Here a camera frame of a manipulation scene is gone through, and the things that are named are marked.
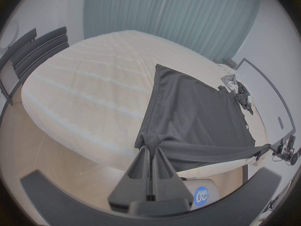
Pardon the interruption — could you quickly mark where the pile of clothes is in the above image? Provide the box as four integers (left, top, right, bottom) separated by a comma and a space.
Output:
221, 74, 254, 116

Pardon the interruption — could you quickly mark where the grey bedside table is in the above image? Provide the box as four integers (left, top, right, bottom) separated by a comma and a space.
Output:
213, 57, 237, 68

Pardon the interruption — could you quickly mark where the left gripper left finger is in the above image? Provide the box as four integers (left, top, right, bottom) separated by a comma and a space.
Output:
108, 147, 151, 208

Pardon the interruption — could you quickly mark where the round white mirror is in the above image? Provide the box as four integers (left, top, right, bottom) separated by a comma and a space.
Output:
0, 20, 19, 49

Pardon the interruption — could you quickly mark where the black cable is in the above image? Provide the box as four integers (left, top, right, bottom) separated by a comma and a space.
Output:
272, 155, 292, 166

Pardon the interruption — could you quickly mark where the black T-shirt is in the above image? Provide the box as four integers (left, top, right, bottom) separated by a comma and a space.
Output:
134, 64, 271, 173

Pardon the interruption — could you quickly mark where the bed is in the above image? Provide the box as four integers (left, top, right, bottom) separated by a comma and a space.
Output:
21, 30, 296, 191

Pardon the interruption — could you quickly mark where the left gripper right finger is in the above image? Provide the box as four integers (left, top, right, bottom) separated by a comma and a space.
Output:
152, 149, 195, 208

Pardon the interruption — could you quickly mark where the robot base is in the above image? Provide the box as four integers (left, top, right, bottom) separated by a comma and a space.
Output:
181, 177, 221, 208

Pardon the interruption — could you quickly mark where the blue-green curtain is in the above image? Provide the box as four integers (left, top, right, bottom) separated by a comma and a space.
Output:
153, 0, 262, 62
83, 0, 170, 40

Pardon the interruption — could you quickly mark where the white printed pillow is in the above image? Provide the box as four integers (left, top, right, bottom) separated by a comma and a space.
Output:
217, 64, 253, 103

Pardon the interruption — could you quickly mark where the dark grey chest of drawers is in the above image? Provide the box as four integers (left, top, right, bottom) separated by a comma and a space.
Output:
11, 27, 69, 84

